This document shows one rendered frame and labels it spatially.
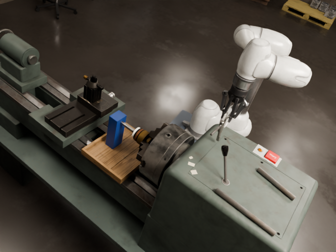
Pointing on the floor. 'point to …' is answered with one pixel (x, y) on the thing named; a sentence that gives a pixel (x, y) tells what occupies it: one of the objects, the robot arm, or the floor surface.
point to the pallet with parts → (312, 11)
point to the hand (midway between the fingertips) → (225, 119)
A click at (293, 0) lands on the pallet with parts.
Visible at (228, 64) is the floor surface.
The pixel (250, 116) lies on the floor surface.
